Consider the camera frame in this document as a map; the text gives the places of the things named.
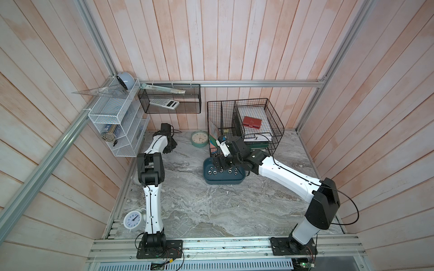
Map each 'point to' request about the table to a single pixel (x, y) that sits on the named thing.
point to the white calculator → (166, 103)
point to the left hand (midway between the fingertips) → (173, 148)
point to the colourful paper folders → (213, 135)
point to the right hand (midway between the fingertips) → (219, 157)
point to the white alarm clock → (135, 220)
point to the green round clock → (199, 139)
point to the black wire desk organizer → (228, 116)
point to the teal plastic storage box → (233, 175)
